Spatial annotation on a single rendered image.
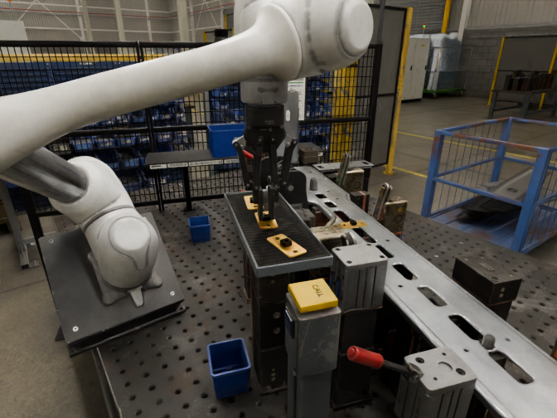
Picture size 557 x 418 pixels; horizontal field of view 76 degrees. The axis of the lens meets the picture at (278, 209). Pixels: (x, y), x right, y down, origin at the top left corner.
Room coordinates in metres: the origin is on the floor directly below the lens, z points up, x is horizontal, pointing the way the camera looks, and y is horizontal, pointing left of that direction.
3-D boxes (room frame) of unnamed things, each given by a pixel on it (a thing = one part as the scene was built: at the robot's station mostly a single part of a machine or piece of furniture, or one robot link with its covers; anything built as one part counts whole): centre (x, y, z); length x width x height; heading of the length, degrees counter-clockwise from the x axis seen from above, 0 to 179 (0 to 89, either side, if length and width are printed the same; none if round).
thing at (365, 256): (0.65, -0.17, 0.90); 0.13 x 0.10 x 0.41; 106
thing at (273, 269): (0.70, 0.02, 1.16); 0.37 x 0.14 x 0.02; 16
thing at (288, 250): (0.59, -0.01, 1.17); 0.08 x 0.04 x 0.01; 33
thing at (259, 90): (0.71, 0.03, 1.43); 0.09 x 0.09 x 0.06
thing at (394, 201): (1.12, -0.39, 0.87); 0.12 x 0.09 x 0.35; 106
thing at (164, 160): (1.82, 0.21, 1.01); 0.90 x 0.22 x 0.03; 106
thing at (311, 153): (1.76, -0.15, 0.88); 0.08 x 0.08 x 0.36; 16
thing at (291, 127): (1.72, -0.04, 1.17); 0.12 x 0.01 x 0.34; 106
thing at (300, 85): (2.02, -0.04, 1.30); 0.23 x 0.02 x 0.31; 106
